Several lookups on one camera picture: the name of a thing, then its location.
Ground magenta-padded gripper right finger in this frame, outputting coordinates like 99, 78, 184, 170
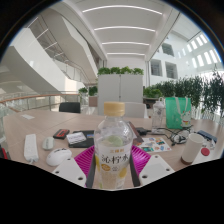
128, 145, 176, 188

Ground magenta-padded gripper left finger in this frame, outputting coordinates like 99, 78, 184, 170
51, 145, 98, 190

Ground clear yellow-capped drink bottle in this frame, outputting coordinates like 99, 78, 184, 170
93, 101, 135, 191

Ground clear white-lidded water bottle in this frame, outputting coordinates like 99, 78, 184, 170
151, 97, 167, 135

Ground white computer mouse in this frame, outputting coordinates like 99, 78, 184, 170
45, 147, 73, 167

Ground colourful sticker sheet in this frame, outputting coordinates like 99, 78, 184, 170
138, 136, 172, 154

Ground black wallet with white card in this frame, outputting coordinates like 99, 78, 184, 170
66, 129, 96, 149

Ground small grey oval device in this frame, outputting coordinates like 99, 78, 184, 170
41, 136, 55, 151

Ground red and black small case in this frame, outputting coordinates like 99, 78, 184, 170
52, 128, 71, 140

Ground open brown booklet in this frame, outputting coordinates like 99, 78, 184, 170
128, 121, 144, 147

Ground black charger block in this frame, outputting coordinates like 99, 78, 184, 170
134, 126, 148, 136

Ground white paper cup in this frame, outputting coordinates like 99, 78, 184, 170
180, 132, 205, 166

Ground flat round red coaster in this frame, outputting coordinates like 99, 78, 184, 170
200, 147, 211, 157

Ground green tote bag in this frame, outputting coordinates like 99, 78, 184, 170
164, 96, 193, 130

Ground black chair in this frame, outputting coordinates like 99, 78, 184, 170
58, 101, 81, 114

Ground white chair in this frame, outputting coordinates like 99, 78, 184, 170
123, 101, 149, 119

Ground small white packet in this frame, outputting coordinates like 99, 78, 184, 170
208, 138, 218, 149

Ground white paper sheet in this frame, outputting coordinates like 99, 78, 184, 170
20, 113, 36, 121

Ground small potted green plants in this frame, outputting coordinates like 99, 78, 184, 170
78, 85, 99, 98

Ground row of green hedge plants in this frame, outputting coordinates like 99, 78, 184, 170
143, 68, 224, 118

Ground white cabinet with plants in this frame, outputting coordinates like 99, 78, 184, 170
97, 66, 145, 116

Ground group of ceiling light strips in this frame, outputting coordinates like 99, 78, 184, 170
81, 4, 164, 57

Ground tangle of black cables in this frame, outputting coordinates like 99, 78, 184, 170
156, 126, 194, 146

